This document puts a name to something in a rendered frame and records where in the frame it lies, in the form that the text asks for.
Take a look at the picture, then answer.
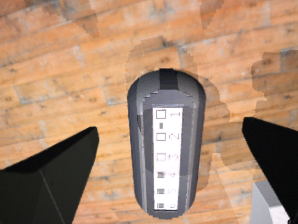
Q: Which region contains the dark grey switch control unit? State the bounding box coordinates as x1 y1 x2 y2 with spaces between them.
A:
127 68 206 219

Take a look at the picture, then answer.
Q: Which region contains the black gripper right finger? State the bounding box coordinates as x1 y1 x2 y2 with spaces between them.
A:
241 117 298 224

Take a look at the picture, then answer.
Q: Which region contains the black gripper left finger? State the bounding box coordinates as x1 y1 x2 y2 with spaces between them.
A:
0 126 100 224

